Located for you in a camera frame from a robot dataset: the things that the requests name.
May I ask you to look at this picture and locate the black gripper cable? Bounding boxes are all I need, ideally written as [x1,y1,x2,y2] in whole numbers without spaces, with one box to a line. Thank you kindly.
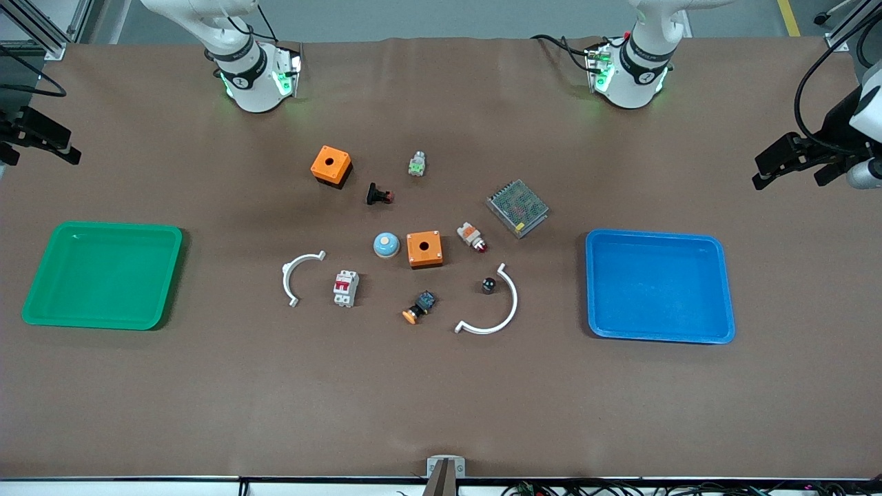
[0,47,68,98]
[794,21,882,149]

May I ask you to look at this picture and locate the aluminium frame profile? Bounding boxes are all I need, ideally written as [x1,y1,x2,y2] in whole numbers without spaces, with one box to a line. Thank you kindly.
[823,0,882,49]
[0,0,94,59]

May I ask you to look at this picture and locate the red indicator lamp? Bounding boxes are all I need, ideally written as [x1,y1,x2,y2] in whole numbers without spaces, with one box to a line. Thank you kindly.
[456,222,489,254]

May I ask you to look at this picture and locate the white red circuit breaker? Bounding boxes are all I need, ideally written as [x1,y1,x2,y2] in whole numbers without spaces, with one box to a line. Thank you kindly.
[333,270,360,308]

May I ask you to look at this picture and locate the black arm base cable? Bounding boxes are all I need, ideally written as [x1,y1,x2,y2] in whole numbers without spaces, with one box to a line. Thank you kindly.
[531,33,621,73]

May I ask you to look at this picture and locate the metal mesh power supply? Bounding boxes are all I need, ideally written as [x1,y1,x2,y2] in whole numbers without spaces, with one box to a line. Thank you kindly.
[486,179,551,240]

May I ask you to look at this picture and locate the blue plastic tray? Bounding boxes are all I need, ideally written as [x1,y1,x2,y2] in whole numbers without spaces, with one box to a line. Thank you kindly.
[584,229,737,345]

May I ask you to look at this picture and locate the large white curved clamp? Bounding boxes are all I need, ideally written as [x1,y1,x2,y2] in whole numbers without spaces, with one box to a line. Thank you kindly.
[454,262,519,336]

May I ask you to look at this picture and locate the green plastic tray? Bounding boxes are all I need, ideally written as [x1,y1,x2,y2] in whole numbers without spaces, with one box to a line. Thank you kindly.
[21,220,184,331]

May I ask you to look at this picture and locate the dark grey equipment housing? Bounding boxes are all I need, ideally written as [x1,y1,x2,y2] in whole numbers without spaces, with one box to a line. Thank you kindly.
[0,52,28,111]

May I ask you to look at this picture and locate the orange push-button enclosure box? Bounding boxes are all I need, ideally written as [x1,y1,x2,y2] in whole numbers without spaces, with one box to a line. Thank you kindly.
[310,145,353,189]
[406,230,444,269]

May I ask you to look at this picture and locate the small white curved clamp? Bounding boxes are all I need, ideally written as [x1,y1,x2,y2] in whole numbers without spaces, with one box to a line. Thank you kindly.
[281,251,327,308]

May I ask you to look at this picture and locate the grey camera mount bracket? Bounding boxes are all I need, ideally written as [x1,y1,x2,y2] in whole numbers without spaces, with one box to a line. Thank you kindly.
[422,455,466,496]

